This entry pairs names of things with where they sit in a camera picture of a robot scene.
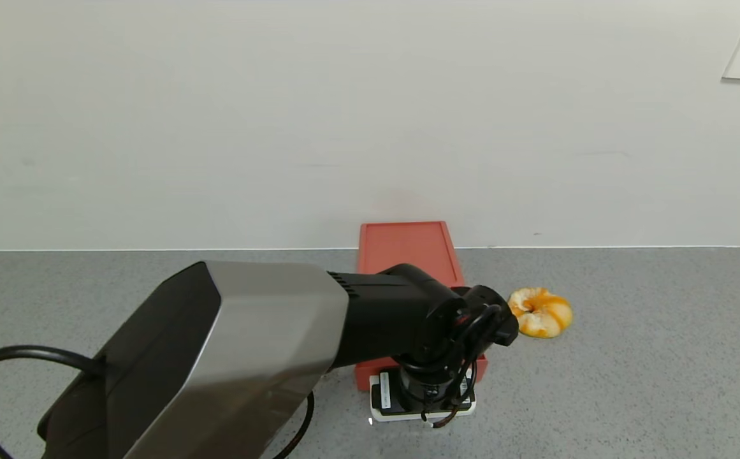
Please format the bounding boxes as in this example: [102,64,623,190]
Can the red drawer with white handle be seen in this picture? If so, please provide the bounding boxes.
[353,354,490,426]

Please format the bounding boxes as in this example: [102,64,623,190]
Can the orange white bagel roll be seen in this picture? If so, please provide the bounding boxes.
[508,286,574,339]

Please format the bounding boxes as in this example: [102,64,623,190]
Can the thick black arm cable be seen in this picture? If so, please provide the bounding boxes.
[0,346,317,459]

